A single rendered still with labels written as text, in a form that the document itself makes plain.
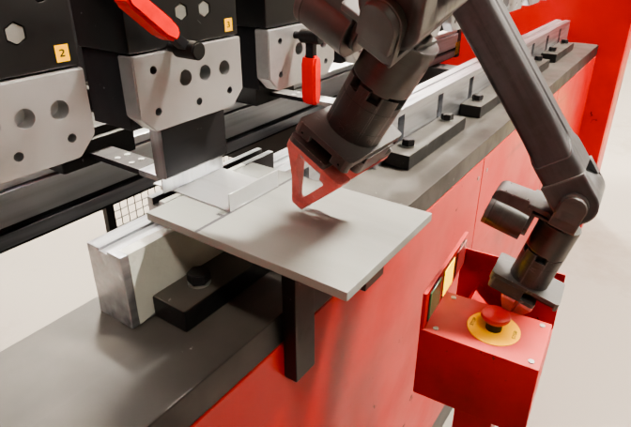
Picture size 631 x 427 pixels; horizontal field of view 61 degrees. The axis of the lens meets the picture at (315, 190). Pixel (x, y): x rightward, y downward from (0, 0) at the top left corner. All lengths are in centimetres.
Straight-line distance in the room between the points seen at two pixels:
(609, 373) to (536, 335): 125
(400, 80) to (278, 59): 27
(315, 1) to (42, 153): 26
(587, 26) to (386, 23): 225
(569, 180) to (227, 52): 45
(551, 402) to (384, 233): 139
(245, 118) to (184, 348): 59
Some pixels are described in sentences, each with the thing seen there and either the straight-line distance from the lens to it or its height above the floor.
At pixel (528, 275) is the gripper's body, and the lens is 83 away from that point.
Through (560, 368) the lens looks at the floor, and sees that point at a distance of 201.
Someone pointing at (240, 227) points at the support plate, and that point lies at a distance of 57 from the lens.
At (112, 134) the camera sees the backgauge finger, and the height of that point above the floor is 102.
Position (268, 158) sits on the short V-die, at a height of 99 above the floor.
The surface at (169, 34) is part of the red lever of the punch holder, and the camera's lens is 52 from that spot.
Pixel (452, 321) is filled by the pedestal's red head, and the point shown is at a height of 78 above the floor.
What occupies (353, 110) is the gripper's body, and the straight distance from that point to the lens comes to 47.
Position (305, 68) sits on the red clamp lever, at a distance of 71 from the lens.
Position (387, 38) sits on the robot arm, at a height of 121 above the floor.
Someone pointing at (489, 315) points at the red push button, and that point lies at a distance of 78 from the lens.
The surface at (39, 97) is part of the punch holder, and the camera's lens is 49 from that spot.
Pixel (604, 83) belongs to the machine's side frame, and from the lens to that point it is 264.
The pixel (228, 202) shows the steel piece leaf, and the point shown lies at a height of 101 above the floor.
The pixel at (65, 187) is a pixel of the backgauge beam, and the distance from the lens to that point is 86.
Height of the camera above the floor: 127
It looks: 25 degrees down
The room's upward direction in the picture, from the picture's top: straight up
